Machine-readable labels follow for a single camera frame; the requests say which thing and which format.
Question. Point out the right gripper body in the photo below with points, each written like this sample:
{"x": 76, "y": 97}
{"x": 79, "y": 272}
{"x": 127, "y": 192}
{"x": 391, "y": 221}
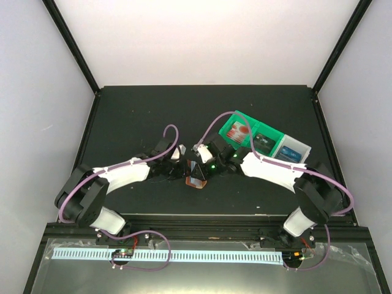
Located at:
{"x": 212, "y": 171}

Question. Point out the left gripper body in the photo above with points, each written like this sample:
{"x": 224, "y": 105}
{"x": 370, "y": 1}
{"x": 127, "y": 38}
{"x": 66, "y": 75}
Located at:
{"x": 172, "y": 172}

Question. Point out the brown leather card holder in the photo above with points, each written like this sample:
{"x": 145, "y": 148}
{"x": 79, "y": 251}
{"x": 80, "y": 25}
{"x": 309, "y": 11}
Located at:
{"x": 191, "y": 181}

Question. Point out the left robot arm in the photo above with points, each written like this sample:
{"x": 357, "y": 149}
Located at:
{"x": 82, "y": 198}

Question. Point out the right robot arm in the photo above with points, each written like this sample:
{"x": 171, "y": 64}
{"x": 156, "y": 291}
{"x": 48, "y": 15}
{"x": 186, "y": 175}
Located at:
{"x": 317, "y": 195}

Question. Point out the red card stack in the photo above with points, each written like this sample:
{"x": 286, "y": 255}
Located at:
{"x": 238, "y": 132}

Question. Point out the green bin with red cards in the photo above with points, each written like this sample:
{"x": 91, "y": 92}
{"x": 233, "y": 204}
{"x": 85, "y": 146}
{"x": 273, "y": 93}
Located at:
{"x": 242, "y": 118}

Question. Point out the black card stack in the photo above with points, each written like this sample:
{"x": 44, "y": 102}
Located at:
{"x": 263, "y": 144}

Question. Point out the green bin with black cards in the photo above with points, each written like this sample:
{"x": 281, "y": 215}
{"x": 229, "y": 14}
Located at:
{"x": 270, "y": 132}

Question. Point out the blue card stack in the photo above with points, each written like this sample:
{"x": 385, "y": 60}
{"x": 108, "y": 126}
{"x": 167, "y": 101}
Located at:
{"x": 289, "y": 155}

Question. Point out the white bin with blue cards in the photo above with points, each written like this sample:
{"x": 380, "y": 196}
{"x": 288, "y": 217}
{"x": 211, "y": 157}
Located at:
{"x": 294, "y": 144}

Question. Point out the left circuit board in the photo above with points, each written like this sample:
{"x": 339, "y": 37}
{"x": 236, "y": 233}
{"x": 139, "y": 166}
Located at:
{"x": 122, "y": 253}

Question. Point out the circuit board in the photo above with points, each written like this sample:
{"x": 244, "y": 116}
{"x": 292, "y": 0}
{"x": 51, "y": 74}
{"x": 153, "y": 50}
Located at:
{"x": 298, "y": 255}
{"x": 122, "y": 253}

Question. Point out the right circuit board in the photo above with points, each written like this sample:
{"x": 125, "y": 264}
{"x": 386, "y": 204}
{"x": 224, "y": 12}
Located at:
{"x": 298, "y": 255}

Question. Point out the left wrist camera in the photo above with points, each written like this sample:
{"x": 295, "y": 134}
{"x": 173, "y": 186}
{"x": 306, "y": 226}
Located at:
{"x": 178, "y": 153}

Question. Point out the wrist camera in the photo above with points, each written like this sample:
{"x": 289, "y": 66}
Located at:
{"x": 178, "y": 153}
{"x": 203, "y": 153}

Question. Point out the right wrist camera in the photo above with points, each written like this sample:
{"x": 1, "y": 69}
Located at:
{"x": 203, "y": 153}

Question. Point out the white slotted cable duct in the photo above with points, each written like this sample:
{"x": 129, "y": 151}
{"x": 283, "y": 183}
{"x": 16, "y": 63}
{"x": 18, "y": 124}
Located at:
{"x": 185, "y": 256}

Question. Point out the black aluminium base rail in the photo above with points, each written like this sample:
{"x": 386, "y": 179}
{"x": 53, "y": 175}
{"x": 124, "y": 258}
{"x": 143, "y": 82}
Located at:
{"x": 217, "y": 228}

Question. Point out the left black frame post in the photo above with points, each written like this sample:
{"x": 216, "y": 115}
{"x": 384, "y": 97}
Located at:
{"x": 71, "y": 43}

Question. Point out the black frame post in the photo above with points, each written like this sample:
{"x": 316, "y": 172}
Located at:
{"x": 351, "y": 26}
{"x": 71, "y": 43}

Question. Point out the right black frame post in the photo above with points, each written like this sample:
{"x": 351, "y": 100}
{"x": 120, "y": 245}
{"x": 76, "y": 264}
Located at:
{"x": 351, "y": 26}

